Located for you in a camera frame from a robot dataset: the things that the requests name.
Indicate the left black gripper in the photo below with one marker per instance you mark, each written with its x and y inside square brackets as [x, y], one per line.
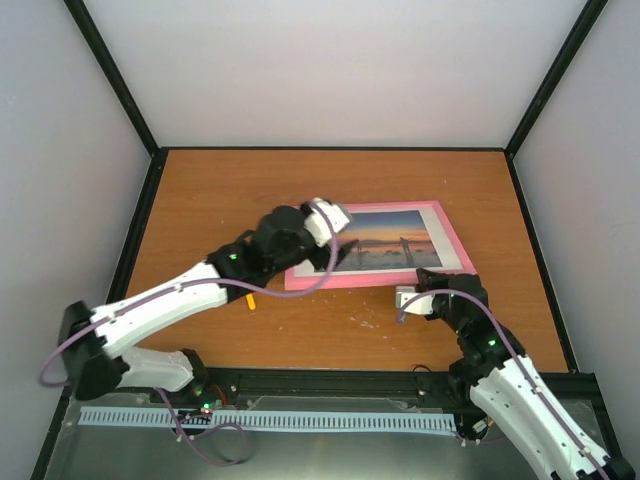
[320, 259]

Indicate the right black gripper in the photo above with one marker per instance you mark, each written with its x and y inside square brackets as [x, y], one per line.
[435, 279]

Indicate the pink wooden picture frame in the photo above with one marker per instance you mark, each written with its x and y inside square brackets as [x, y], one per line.
[449, 247]

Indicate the yellow handled screwdriver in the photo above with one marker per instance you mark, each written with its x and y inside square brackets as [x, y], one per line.
[251, 302]

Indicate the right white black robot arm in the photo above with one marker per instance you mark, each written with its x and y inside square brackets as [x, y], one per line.
[496, 375]

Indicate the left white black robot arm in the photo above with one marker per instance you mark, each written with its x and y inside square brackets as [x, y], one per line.
[99, 346]

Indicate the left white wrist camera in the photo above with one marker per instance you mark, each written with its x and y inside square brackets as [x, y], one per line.
[323, 218]

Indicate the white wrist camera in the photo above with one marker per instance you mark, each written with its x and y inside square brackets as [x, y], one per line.
[409, 301]
[323, 218]

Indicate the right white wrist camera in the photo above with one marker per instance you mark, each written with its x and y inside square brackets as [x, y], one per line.
[409, 301]

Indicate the sunset photo in frame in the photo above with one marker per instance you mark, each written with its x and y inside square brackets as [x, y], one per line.
[396, 240]

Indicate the black aluminium cage frame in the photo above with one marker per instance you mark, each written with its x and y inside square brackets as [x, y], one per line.
[420, 383]

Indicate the light blue cable duct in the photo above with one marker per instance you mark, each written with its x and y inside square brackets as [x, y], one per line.
[272, 421]

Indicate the metal base plate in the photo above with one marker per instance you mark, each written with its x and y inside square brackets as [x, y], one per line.
[98, 452]

